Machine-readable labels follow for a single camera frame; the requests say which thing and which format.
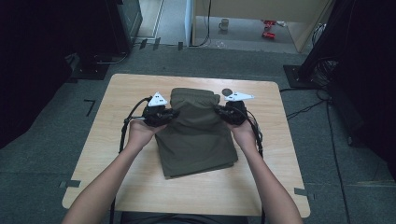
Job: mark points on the red toy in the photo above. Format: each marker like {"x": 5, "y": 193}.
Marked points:
{"x": 269, "y": 22}
{"x": 268, "y": 35}

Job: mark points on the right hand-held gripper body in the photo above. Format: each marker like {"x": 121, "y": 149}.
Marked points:
{"x": 236, "y": 112}

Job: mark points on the beige mug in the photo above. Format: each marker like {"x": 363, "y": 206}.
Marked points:
{"x": 223, "y": 24}

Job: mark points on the person's right hand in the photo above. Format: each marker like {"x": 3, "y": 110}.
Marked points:
{"x": 244, "y": 133}

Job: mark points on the olive green shorts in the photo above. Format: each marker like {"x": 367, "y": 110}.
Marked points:
{"x": 196, "y": 133}

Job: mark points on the black stand base plate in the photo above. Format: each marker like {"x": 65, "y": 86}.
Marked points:
{"x": 295, "y": 76}
{"x": 89, "y": 71}

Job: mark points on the dark round table sticker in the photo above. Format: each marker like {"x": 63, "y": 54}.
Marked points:
{"x": 227, "y": 91}

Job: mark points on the person's left hand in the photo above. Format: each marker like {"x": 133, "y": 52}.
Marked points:
{"x": 141, "y": 132}

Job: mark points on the person's lap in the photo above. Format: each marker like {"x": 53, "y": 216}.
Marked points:
{"x": 183, "y": 219}

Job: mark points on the grey tape strip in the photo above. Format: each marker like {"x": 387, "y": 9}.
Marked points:
{"x": 69, "y": 184}
{"x": 304, "y": 192}

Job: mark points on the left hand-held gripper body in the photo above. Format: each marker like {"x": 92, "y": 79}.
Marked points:
{"x": 155, "y": 113}

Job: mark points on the small white object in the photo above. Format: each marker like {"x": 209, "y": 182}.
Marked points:
{"x": 281, "y": 23}

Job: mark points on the black cabinet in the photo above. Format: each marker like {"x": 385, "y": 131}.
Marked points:
{"x": 123, "y": 25}

